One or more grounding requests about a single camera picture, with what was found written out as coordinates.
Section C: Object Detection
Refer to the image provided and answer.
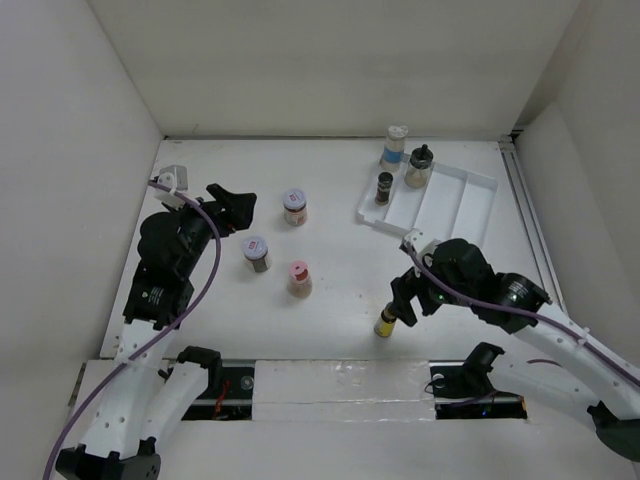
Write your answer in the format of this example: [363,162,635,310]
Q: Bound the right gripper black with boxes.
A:
[386,249,475,326]

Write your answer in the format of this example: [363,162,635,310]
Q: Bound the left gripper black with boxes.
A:
[166,184,255,277]

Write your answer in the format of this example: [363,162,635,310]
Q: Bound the yellow-label brown small bottle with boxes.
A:
[374,308,397,338]

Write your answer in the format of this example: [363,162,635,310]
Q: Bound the brown jar grey lid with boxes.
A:
[283,188,307,226]

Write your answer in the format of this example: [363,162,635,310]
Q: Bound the small black-cap spice bottle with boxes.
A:
[375,171,394,206]

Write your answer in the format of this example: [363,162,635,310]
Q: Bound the white divided organizer tray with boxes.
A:
[356,161,499,246]

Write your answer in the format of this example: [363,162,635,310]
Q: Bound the pink-lid spice bottle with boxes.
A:
[287,260,312,299]

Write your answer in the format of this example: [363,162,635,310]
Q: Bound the black-nozzle white powder bottle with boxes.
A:
[404,144,434,189]

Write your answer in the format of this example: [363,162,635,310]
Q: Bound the blue-label white spice bottle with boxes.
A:
[380,125,409,172]

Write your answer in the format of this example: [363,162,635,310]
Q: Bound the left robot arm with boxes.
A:
[43,180,257,479]

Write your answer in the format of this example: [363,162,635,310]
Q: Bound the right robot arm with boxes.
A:
[381,229,639,462]

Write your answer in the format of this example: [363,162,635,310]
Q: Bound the dark jar red-label lid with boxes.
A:
[242,235,270,273]

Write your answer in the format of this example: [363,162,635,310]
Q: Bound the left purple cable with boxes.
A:
[42,180,224,480]

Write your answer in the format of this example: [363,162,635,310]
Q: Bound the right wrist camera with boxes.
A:
[400,229,440,268]

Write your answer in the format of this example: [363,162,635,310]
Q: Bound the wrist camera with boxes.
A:
[400,229,440,268]
[153,165,188,209]

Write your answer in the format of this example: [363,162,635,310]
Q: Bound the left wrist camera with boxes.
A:
[153,165,188,209]

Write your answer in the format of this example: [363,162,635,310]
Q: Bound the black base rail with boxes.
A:
[183,360,528,423]

